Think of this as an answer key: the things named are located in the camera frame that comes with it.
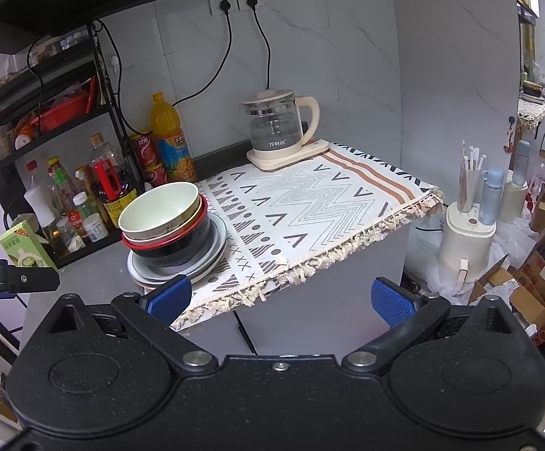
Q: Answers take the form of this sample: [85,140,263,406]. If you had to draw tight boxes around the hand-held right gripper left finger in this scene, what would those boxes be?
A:
[42,275,219,375]

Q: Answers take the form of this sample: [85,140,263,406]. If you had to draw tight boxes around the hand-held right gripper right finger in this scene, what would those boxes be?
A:
[343,276,523,377]

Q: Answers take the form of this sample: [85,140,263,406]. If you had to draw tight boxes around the red and black bowl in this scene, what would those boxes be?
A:
[123,195,213,269]

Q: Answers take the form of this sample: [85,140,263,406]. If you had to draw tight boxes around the white plate with blue print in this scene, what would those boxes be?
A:
[128,216,229,283]

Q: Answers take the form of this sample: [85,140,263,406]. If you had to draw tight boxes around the pale green bowl with print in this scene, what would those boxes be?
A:
[123,197,206,247]

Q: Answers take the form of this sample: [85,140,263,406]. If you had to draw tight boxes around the plain pale green bowl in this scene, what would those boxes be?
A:
[118,181,201,241]

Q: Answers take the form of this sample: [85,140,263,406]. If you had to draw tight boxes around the green carton box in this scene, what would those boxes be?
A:
[0,220,59,271]

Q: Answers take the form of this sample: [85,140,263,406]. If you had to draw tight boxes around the glass oil bottle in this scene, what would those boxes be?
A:
[42,223,66,257]

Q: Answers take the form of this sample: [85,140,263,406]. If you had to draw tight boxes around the clear spice jar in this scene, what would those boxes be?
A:
[56,218,85,252]

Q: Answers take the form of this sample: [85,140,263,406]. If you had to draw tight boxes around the cream countertop appliance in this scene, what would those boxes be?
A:
[436,200,497,285]

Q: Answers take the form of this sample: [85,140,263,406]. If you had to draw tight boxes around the white capped seasoning jar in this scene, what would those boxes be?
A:
[83,213,110,241]

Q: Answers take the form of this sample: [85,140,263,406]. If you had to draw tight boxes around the clear bottle with red cap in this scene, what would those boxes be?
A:
[24,160,50,193]

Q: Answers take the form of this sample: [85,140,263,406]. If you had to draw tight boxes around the soy sauce jug yellow label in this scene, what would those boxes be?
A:
[87,134,139,229]

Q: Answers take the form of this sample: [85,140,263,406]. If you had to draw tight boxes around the red drink can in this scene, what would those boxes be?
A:
[129,132,158,170]
[142,162,169,188]

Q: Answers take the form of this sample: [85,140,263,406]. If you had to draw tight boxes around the patterned fringed table cloth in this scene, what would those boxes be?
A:
[169,140,446,332]

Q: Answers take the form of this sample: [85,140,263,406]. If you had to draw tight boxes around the cup of white straws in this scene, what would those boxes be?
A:
[455,140,486,212]

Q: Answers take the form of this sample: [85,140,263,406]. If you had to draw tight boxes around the cardboard boxes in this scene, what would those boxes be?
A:
[470,183,545,344]

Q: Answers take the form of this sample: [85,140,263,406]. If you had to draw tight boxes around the light blue bottle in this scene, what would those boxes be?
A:
[480,168,505,226]

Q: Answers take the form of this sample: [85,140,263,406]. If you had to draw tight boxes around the orange juice bottle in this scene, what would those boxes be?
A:
[151,92,195,184]

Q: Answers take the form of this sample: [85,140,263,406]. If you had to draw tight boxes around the cream cylindrical container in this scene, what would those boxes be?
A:
[498,181,529,224]

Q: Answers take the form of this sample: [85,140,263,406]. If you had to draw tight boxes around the red plastic basket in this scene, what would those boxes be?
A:
[38,93,90,132]

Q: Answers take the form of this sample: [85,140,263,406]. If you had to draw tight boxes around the glass kettle on beige base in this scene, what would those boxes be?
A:
[246,138,330,172]

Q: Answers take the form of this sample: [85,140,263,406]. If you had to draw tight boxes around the black storage rack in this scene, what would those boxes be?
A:
[0,28,142,268]

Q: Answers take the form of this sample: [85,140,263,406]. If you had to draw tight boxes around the fringed lace cloth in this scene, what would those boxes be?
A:
[516,98,545,133]

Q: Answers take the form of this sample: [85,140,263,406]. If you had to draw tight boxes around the glass kettle with cream handle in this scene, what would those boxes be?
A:
[240,88,321,157]

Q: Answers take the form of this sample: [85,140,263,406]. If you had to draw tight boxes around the thin black cable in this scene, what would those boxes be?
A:
[27,21,134,135]

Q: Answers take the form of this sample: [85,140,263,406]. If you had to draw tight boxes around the black power cable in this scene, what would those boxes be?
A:
[246,0,273,91]
[171,2,233,106]

